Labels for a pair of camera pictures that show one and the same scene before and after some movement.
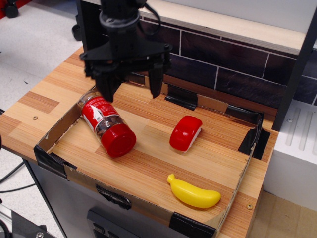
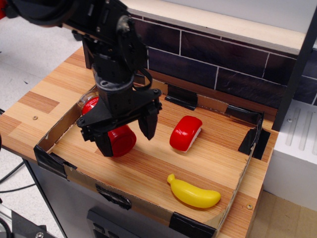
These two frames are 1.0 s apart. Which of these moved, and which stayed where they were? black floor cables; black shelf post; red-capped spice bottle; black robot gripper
Moved: black robot gripper
Stayed: black shelf post; red-capped spice bottle; black floor cables
